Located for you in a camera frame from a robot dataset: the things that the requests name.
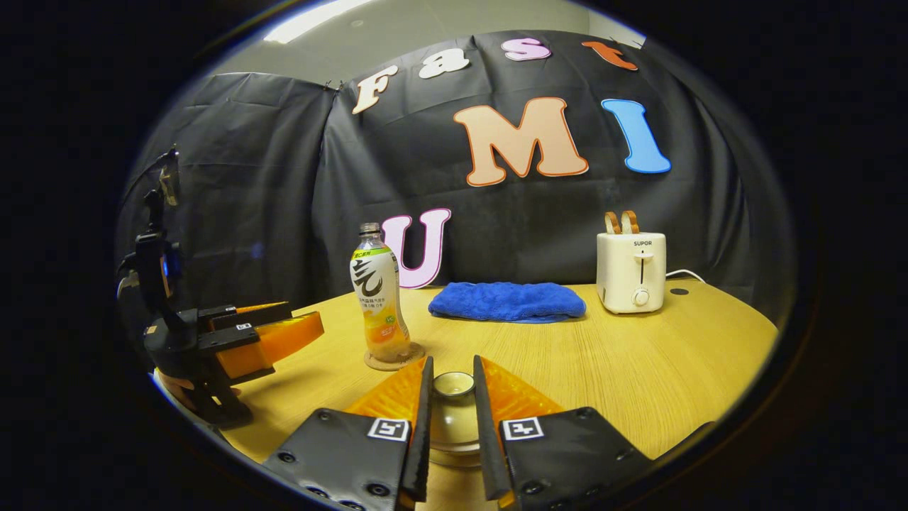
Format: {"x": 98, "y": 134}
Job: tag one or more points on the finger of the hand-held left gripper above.
{"x": 255, "y": 316}
{"x": 269, "y": 344}

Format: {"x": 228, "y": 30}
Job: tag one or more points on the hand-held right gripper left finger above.
{"x": 418, "y": 440}

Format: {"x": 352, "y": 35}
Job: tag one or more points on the cream white toaster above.
{"x": 631, "y": 273}

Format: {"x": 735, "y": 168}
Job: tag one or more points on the round cork coaster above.
{"x": 415, "y": 355}

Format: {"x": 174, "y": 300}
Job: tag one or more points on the cream ceramic teacup lid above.
{"x": 454, "y": 419}

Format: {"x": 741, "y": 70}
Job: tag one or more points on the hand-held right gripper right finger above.
{"x": 489, "y": 440}

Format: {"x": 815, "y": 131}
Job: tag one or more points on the clear water bottle orange label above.
{"x": 379, "y": 298}

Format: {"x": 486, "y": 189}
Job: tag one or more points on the brown toast slice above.
{"x": 612, "y": 223}
{"x": 630, "y": 222}

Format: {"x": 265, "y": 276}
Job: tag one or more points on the black backdrop cloth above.
{"x": 532, "y": 227}

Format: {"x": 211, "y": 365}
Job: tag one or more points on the blue folded towel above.
{"x": 507, "y": 301}

